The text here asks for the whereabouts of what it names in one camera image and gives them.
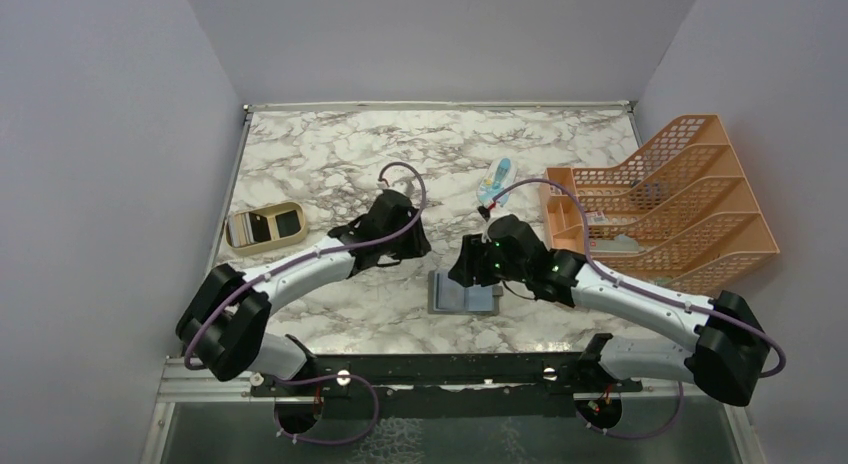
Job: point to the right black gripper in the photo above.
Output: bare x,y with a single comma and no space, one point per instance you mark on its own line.
469,268

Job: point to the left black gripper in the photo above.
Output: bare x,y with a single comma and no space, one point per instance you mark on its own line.
417,245

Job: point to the taupe leather card holder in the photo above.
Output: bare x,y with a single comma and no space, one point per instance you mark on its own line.
446,297

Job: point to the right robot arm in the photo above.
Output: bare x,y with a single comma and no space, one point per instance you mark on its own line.
716,343

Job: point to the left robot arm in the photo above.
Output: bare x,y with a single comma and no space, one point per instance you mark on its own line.
224,328

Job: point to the beige card tray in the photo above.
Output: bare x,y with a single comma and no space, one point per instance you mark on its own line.
288,227

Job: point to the stack of cards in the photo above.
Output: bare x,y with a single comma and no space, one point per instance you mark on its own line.
247,228

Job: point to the red white small box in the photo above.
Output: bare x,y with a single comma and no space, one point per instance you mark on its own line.
596,218

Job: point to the orange plastic file organizer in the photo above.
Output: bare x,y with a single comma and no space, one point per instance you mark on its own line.
681,211

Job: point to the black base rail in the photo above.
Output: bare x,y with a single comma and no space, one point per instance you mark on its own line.
432,386

